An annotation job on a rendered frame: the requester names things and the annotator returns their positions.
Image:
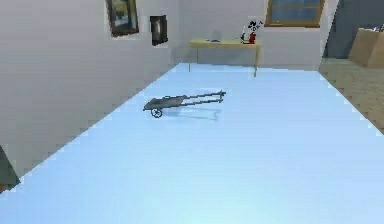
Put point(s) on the blue plate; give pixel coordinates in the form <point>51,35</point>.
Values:
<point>214,40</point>

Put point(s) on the grey hand cart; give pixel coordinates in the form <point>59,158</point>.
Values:
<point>173,101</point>

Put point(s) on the yellow wooden table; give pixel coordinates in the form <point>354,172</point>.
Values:
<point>224,44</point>

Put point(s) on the white bottle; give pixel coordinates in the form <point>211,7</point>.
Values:
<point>243,36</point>

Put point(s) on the red vase with plant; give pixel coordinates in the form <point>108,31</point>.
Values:
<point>252,36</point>

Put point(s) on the tan wooden cabinet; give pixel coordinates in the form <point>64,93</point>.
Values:
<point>368,47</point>

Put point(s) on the small black wall picture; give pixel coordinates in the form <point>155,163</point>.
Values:
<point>158,30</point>

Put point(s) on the dark framed wall picture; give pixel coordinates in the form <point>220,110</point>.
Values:
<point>122,16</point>

